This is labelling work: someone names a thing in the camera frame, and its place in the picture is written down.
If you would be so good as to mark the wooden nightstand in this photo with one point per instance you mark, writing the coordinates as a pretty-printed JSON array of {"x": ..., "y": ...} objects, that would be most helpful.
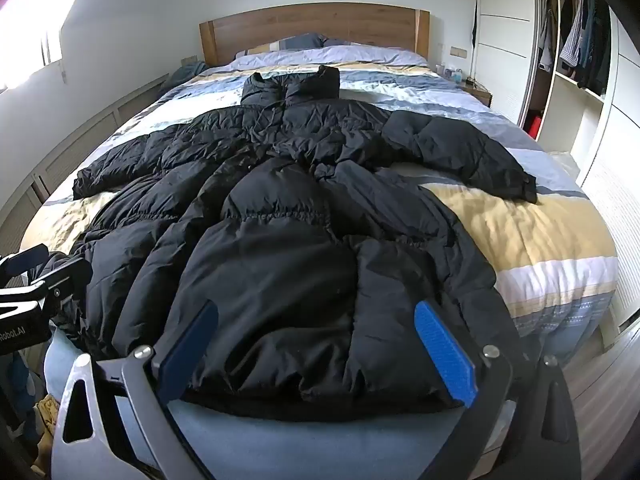
[{"x": 477, "y": 94}]

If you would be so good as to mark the light blue mattress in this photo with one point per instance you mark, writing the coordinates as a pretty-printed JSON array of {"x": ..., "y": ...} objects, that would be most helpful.
[{"x": 310, "y": 440}]

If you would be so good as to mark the row of hanging clothes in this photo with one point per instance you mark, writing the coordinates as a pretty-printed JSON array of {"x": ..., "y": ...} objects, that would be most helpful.
[{"x": 587, "y": 35}]

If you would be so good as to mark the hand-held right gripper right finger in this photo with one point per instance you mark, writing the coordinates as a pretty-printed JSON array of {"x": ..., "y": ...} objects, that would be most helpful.
[{"x": 445, "y": 355}]

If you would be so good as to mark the white wardrobe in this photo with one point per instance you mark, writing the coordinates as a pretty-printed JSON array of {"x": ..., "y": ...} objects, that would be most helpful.
[{"x": 505, "y": 20}]

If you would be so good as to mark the red bag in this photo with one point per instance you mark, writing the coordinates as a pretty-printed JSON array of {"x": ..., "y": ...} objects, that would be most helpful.
[{"x": 534, "y": 126}]

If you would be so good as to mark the striped pillow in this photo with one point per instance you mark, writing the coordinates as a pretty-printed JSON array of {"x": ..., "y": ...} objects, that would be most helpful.
[{"x": 295, "y": 42}]

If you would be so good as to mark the bottles on nightstand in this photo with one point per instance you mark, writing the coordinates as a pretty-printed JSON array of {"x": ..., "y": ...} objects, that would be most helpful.
[{"x": 450, "y": 72}]

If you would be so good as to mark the bright window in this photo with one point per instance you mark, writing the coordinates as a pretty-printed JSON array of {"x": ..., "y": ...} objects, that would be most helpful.
[{"x": 25, "y": 25}]

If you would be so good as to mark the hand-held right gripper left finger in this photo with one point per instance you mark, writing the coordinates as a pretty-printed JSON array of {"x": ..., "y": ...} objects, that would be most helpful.
[{"x": 189, "y": 347}]

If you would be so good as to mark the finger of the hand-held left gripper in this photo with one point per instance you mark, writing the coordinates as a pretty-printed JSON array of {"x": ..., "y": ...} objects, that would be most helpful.
[
  {"x": 65, "y": 280},
  {"x": 27, "y": 258}
]

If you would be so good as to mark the bed with striped duvet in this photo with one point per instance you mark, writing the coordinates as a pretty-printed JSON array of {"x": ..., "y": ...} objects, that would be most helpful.
[{"x": 525, "y": 240}]

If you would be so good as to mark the black puffer jacket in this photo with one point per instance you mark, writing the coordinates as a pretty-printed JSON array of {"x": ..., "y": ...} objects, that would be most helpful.
[{"x": 280, "y": 220}]

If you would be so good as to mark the low white wall cabinet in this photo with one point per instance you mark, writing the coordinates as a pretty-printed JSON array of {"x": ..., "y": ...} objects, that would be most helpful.
[{"x": 75, "y": 140}]

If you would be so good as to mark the wooden headboard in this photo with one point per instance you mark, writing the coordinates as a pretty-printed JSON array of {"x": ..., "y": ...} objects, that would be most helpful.
[{"x": 310, "y": 22}]

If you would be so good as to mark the blue cloth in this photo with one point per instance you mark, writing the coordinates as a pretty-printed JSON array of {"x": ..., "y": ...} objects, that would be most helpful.
[{"x": 182, "y": 77}]

